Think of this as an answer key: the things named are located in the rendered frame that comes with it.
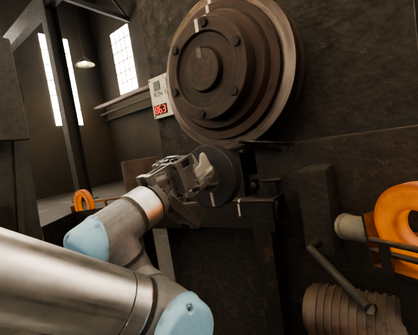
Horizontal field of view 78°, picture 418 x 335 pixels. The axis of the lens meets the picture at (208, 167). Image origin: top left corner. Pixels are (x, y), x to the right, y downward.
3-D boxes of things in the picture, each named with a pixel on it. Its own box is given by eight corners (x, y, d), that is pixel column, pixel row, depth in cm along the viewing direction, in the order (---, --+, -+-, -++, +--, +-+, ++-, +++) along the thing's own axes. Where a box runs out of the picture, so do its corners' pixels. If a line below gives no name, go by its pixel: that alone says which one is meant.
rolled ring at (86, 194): (85, 188, 146) (90, 187, 148) (70, 192, 157) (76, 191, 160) (93, 220, 146) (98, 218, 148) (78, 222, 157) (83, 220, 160)
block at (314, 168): (315, 240, 80) (306, 164, 78) (344, 243, 75) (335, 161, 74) (305, 255, 72) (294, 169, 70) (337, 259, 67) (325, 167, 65)
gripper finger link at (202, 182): (216, 169, 58) (193, 188, 52) (218, 176, 59) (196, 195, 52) (200, 171, 61) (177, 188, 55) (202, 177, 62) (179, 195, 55)
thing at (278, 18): (189, 154, 101) (169, 30, 98) (313, 136, 73) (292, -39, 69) (177, 156, 96) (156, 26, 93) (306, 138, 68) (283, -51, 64)
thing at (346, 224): (356, 235, 62) (351, 210, 62) (393, 242, 53) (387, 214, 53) (336, 241, 60) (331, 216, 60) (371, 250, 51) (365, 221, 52)
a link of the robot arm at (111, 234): (78, 278, 41) (50, 233, 39) (131, 236, 49) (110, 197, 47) (104, 286, 36) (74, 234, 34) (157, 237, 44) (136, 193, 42)
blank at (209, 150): (186, 152, 70) (177, 153, 68) (233, 137, 61) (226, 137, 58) (199, 208, 70) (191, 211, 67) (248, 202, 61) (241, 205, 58)
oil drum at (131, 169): (153, 211, 423) (144, 157, 416) (180, 213, 386) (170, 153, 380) (122, 223, 376) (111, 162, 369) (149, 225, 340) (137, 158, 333)
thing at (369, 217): (398, 258, 53) (387, 206, 54) (401, 258, 53) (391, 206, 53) (371, 268, 51) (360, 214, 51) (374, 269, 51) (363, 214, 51)
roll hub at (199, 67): (185, 126, 87) (171, 41, 85) (262, 109, 70) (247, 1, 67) (173, 127, 82) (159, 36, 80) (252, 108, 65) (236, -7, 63)
